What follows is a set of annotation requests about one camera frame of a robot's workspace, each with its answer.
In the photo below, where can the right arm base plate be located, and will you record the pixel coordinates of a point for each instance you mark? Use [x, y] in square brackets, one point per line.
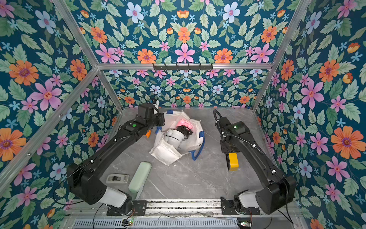
[234, 207]

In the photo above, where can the yellow square alarm clock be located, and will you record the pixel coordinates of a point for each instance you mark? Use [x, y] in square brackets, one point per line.
[232, 161]

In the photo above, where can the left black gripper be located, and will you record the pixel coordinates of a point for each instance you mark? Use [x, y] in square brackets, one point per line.
[160, 117]

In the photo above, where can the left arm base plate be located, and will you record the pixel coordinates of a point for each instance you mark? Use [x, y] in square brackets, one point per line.
[130, 208]

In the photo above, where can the black hook rail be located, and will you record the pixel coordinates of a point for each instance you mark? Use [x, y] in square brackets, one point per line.
[178, 67]

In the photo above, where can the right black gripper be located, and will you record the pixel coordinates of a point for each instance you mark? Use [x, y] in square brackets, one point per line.
[227, 146]

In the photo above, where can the pale green oblong case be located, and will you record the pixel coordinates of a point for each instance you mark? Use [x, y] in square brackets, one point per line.
[140, 177]

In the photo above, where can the white canvas tote bag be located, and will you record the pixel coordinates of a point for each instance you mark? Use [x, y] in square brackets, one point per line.
[167, 154]

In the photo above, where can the white wall light switch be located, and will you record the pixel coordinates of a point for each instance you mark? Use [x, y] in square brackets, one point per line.
[117, 179]

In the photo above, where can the aluminium front rail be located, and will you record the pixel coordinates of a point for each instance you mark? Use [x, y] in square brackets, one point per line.
[167, 207]

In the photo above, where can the pink alarm clock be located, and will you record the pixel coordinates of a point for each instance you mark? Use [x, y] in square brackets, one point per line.
[185, 123]

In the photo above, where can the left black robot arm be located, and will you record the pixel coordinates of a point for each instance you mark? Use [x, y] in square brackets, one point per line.
[84, 179]

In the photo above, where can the white twin-bell alarm clock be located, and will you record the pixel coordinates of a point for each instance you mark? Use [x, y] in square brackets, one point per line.
[174, 138]

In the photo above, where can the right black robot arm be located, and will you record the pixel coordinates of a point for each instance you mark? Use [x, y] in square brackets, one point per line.
[278, 188]

